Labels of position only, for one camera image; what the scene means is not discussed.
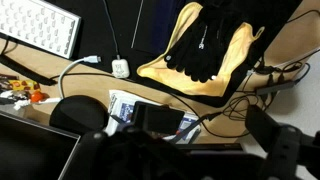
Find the dark blue notebook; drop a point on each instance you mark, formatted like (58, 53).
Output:
(156, 26)

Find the gray USB hub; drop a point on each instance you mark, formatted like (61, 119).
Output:
(276, 87)

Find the yellow towel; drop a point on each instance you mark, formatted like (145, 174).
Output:
(233, 56)

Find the white keyboard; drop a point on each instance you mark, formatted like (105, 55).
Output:
(36, 23)

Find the black round pouch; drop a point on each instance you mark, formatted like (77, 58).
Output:
(76, 113)

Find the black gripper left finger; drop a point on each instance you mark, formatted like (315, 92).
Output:
(90, 156)

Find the large black monitor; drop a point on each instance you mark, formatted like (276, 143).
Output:
(30, 150)

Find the small orange toy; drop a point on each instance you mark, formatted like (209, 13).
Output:
(37, 96)

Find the black ridged stick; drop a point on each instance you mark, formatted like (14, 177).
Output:
(23, 71)

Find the small black box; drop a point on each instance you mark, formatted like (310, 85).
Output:
(166, 118)

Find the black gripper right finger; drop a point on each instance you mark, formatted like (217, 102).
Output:
(283, 150)

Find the white earbuds case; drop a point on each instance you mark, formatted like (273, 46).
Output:
(120, 68)

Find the black desk mat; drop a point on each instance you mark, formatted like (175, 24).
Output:
(96, 33)

